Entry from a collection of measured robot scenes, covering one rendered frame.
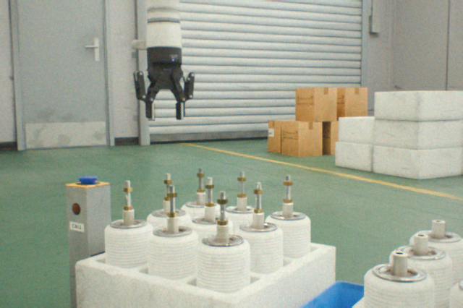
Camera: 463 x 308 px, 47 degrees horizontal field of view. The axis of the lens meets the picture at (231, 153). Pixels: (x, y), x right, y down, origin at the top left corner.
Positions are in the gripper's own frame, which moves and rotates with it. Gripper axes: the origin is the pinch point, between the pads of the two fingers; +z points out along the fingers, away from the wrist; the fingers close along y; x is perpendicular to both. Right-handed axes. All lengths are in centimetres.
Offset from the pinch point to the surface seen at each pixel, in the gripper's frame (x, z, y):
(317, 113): 231, 10, 273
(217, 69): 428, -39, 301
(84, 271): -2.0, 30.5, -20.0
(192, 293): -28.0, 29.3, -10.7
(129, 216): -5.0, 20.1, -11.3
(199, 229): -13.6, 22.7, -0.3
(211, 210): -12.3, 19.6, 3.5
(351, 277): -3, 47, 56
